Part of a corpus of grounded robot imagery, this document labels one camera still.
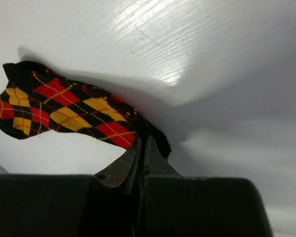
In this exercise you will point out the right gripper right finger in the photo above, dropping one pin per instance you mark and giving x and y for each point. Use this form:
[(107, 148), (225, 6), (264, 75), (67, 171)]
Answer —
[(154, 162)]

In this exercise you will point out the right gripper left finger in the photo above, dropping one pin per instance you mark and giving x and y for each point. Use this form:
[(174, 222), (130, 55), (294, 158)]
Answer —
[(123, 176)]

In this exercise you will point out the red orange argyle sock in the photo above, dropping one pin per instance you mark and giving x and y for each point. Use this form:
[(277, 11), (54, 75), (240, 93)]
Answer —
[(37, 100)]

